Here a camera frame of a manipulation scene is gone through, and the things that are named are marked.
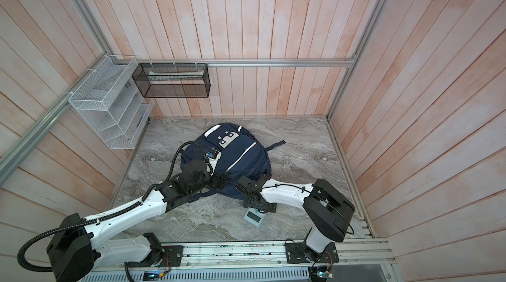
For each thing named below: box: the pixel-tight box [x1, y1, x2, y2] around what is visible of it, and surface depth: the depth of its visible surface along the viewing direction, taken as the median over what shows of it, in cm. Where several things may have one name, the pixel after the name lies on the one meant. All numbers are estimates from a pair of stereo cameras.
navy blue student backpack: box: [180, 122, 287, 203], surface depth 90 cm
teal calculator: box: [243, 207, 267, 228], surface depth 83 cm
